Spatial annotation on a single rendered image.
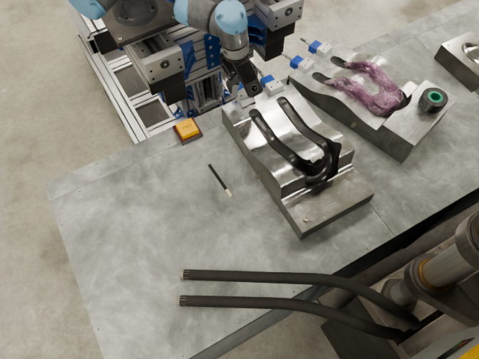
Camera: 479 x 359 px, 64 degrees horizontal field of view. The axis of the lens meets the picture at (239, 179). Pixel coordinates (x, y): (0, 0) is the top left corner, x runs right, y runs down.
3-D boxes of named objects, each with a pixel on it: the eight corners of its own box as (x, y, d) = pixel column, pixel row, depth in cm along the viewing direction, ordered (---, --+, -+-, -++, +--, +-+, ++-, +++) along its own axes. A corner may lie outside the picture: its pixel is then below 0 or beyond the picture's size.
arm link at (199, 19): (194, 3, 106) (229, 15, 104) (173, 28, 102) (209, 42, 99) (191, -24, 99) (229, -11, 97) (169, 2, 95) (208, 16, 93)
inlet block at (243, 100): (223, 80, 132) (221, 70, 127) (235, 73, 132) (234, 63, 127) (241, 108, 128) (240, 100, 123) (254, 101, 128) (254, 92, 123)
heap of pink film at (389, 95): (319, 85, 136) (323, 69, 129) (349, 58, 142) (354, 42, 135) (380, 126, 127) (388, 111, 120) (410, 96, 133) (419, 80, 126)
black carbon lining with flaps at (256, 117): (245, 115, 129) (245, 97, 120) (286, 97, 132) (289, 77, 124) (302, 197, 114) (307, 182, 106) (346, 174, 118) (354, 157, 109)
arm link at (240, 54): (254, 43, 101) (227, 57, 100) (254, 53, 105) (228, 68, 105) (239, 23, 103) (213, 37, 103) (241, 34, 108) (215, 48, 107)
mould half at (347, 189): (222, 122, 136) (219, 97, 124) (284, 95, 142) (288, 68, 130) (299, 240, 115) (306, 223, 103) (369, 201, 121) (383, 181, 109)
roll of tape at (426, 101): (413, 102, 125) (417, 95, 122) (428, 90, 128) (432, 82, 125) (433, 117, 122) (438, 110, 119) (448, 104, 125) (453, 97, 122)
